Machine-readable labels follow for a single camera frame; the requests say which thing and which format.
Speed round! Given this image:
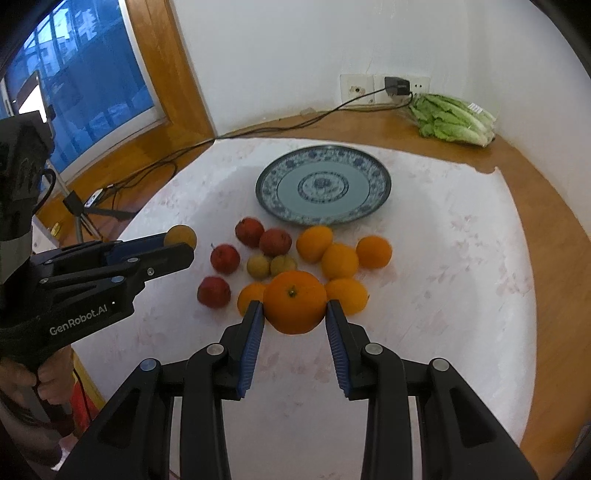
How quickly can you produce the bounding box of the white floral tablecloth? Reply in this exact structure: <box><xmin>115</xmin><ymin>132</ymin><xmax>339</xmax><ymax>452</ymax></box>
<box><xmin>60</xmin><ymin>139</ymin><xmax>535</xmax><ymax>479</ymax></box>

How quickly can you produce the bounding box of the blue white patterned plate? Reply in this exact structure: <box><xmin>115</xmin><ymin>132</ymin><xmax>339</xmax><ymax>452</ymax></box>
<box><xmin>256</xmin><ymin>145</ymin><xmax>392</xmax><ymax>226</ymax></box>

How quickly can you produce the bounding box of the bagged green lettuce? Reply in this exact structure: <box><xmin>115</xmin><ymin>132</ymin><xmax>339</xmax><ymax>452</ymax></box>
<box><xmin>409</xmin><ymin>94</ymin><xmax>496</xmax><ymax>148</ymax></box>

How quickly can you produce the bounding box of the small yellow-brown pear left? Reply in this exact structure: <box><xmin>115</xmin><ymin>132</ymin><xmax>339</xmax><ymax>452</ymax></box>
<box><xmin>246</xmin><ymin>254</ymin><xmax>270</xmax><ymax>281</ymax></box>

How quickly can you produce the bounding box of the small yellow-brown pear middle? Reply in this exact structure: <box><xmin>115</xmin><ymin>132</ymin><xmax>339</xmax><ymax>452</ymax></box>
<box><xmin>270</xmin><ymin>255</ymin><xmax>297</xmax><ymax>277</ymax></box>

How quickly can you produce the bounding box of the red apple back left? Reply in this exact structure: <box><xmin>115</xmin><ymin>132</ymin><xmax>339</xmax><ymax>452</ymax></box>
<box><xmin>235</xmin><ymin>217</ymin><xmax>264</xmax><ymax>249</ymax></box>

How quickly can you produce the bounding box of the black power adapter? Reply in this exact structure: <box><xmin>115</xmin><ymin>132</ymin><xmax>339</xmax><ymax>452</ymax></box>
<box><xmin>384</xmin><ymin>76</ymin><xmax>412</xmax><ymax>97</ymax></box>

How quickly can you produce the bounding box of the red apple back middle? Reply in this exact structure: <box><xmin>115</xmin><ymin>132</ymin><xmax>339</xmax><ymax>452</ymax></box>
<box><xmin>259</xmin><ymin>228</ymin><xmax>293</xmax><ymax>257</ymax></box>

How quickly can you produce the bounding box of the large orange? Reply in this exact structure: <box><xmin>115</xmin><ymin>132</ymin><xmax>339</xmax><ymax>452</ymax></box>
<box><xmin>236</xmin><ymin>282</ymin><xmax>266</xmax><ymax>316</ymax></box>

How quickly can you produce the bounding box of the white wall socket plate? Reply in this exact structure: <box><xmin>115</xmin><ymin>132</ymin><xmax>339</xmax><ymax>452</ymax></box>
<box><xmin>339</xmin><ymin>74</ymin><xmax>431</xmax><ymax>108</ymax></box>

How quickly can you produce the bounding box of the red apple front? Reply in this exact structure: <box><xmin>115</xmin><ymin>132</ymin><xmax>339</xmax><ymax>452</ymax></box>
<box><xmin>197</xmin><ymin>276</ymin><xmax>231</xmax><ymax>309</ymax></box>

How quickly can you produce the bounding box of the small white object on ledge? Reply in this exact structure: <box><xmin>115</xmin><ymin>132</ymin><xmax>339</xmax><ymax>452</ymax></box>
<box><xmin>300</xmin><ymin>107</ymin><xmax>317</xmax><ymax>116</ymax></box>

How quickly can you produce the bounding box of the person's left hand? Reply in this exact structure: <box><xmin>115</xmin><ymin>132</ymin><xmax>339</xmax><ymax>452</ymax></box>
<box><xmin>1</xmin><ymin>345</ymin><xmax>75</xmax><ymax>407</ymax></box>

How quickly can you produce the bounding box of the red apple with stem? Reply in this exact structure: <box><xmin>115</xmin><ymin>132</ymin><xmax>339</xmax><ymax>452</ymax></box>
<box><xmin>211</xmin><ymin>244</ymin><xmax>240</xmax><ymax>275</ymax></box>

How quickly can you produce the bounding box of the small yellow-brown pear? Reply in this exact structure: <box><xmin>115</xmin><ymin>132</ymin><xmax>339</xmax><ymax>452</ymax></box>
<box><xmin>246</xmin><ymin>254</ymin><xmax>270</xmax><ymax>281</ymax></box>
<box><xmin>270</xmin><ymin>255</ymin><xmax>297</xmax><ymax>277</ymax></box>

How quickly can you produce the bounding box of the black tripod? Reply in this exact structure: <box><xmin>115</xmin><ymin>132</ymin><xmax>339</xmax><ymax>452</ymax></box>
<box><xmin>63</xmin><ymin>191</ymin><xmax>136</xmax><ymax>244</ymax></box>

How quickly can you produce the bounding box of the wooden window frame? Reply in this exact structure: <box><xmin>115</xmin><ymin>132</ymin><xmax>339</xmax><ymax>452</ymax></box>
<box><xmin>40</xmin><ymin>1</ymin><xmax>214</xmax><ymax>241</ymax></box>

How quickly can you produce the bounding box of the black power cable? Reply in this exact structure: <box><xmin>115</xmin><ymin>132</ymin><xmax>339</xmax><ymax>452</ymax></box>
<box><xmin>91</xmin><ymin>90</ymin><xmax>415</xmax><ymax>204</ymax></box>

